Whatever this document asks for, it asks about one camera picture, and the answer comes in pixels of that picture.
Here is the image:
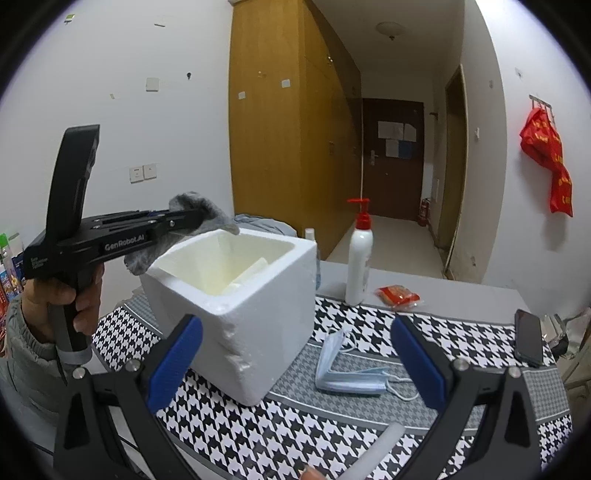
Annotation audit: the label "grey sock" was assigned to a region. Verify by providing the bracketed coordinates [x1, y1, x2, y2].
[123, 191, 239, 276]

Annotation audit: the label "white foam tube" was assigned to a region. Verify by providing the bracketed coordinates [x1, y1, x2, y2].
[348, 423, 406, 480]

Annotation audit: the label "blue surgical face masks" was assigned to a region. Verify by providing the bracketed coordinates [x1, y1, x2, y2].
[314, 327, 423, 402]

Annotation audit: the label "white towel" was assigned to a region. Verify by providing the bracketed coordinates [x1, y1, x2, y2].
[221, 258, 269, 295]

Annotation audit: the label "person left hand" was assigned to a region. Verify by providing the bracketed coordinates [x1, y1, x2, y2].
[21, 264, 105, 344]

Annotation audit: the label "person right hand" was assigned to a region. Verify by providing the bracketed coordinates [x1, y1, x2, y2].
[300, 466, 325, 480]

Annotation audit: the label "grey blue crumpled cloth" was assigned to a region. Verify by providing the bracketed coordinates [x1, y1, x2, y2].
[233, 214, 297, 237]

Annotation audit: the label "black smartphone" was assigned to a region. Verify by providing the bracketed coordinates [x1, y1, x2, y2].
[514, 309, 544, 368]

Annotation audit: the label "white styrofoam box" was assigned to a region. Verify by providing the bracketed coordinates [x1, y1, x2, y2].
[140, 229, 315, 406]

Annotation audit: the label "red snack packet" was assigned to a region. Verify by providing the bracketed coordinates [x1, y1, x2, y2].
[377, 285, 421, 308]

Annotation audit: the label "wooden wardrobe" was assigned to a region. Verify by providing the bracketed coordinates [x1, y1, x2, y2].
[228, 0, 362, 258]

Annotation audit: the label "houndstooth table runner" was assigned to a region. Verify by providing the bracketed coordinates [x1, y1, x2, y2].
[93, 294, 572, 479]

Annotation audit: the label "white red pump bottle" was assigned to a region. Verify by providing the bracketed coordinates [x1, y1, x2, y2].
[345, 198, 374, 306]

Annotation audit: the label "red fire extinguisher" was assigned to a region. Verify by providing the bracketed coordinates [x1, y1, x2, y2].
[418, 198, 431, 227]

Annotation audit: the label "dark brown entrance door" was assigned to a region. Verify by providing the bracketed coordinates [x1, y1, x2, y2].
[363, 98, 425, 221]

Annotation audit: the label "red hanging bags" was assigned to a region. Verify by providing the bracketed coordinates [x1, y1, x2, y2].
[520, 107, 573, 217]

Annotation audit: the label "ceiling lamp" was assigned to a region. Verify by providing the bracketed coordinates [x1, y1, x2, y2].
[376, 21, 407, 41]

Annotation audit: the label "white wall switches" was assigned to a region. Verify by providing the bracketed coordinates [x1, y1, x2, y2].
[129, 164, 157, 184]

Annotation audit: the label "wall hook rack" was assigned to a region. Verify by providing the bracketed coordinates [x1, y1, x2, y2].
[529, 94, 553, 114]

